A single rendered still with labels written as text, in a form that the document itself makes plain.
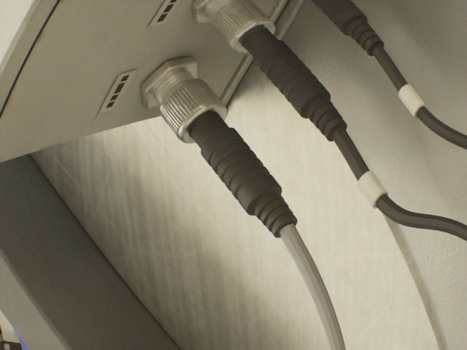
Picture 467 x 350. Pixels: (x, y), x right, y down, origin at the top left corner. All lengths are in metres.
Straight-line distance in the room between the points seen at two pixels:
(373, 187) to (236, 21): 0.06
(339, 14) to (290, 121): 0.09
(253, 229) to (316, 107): 0.09
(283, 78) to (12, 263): 0.15
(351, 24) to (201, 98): 0.07
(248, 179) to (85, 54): 0.06
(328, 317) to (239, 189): 0.05
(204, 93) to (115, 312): 0.11
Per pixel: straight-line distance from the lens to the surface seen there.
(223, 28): 0.85
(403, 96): 0.80
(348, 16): 0.81
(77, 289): 0.95
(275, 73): 0.84
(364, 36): 0.81
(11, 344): 6.36
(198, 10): 0.85
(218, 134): 0.86
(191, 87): 0.87
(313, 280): 0.85
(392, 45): 0.86
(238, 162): 0.86
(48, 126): 0.86
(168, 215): 0.94
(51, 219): 0.97
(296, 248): 0.85
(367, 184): 0.82
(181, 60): 0.88
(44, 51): 0.82
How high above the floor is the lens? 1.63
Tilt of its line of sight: 9 degrees down
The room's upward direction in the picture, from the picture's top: 5 degrees counter-clockwise
